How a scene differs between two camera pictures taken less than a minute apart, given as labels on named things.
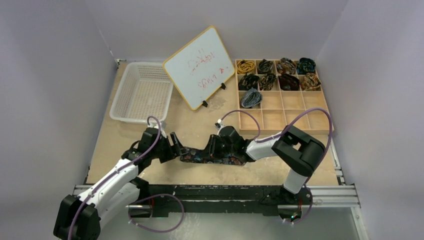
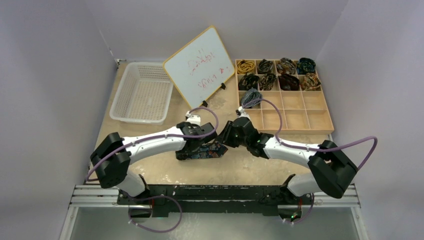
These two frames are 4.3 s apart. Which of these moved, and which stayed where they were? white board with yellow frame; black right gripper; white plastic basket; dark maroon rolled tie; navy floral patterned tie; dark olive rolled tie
Moved: navy floral patterned tie; black right gripper
Stayed: dark maroon rolled tie; white plastic basket; dark olive rolled tie; white board with yellow frame
